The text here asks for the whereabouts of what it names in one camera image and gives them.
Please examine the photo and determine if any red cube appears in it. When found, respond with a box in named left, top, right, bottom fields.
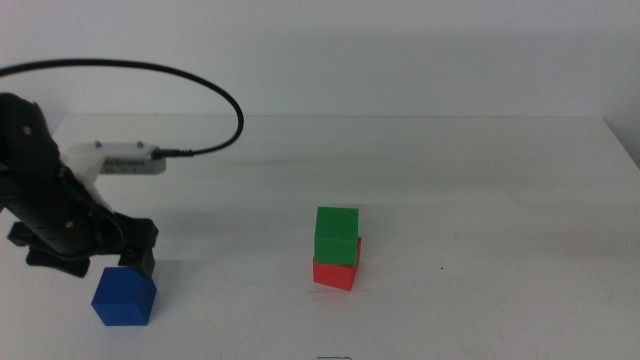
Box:
left=312, top=237, right=363, bottom=292

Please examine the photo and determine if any blue cube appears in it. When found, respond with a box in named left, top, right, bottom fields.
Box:
left=91, top=266, right=158, bottom=327

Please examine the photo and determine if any green cube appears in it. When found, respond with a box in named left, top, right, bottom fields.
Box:
left=313, top=206, right=360, bottom=267

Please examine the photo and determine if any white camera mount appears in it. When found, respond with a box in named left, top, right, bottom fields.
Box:
left=60, top=141, right=162, bottom=212

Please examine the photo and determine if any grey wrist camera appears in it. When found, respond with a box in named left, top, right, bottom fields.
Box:
left=98, top=155, right=168, bottom=177

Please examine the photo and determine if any long black camera cable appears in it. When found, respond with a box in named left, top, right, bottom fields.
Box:
left=0, top=58, right=245, bottom=160

